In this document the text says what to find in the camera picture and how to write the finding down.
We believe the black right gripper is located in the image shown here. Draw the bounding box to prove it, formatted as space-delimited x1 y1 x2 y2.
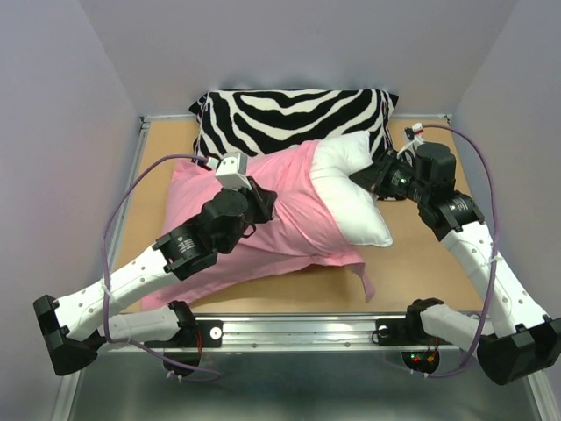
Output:
351 146 430 203

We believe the pink floral satin pillowcase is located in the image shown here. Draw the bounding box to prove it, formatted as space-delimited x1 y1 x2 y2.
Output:
141 140 374 310

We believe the white pillow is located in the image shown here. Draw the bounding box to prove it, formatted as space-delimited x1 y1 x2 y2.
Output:
309 132 393 247

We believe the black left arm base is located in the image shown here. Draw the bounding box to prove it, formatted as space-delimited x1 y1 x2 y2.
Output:
163 301 224 378

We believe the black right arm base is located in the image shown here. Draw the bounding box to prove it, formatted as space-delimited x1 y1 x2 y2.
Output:
371 298 446 377

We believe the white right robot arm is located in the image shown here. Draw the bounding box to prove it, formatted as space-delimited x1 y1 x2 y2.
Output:
350 143 560 385

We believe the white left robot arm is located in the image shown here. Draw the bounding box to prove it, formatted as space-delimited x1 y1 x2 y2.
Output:
33 176 278 376

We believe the zebra print pillow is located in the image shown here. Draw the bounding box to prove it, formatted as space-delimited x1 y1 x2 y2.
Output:
188 89 400 160

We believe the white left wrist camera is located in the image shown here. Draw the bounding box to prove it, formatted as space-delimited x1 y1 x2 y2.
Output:
215 152 252 189

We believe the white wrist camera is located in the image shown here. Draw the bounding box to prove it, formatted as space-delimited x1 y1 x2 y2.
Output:
401 123 424 152
215 152 252 189

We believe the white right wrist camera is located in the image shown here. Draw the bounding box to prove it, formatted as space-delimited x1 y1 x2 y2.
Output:
401 123 424 152

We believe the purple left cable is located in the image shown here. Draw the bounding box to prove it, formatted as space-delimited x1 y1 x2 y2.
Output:
100 153 223 382

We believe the aluminium table frame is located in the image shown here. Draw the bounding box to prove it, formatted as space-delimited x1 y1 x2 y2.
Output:
99 116 151 297

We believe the aluminium mounting rail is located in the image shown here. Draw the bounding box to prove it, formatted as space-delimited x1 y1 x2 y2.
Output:
72 311 543 352

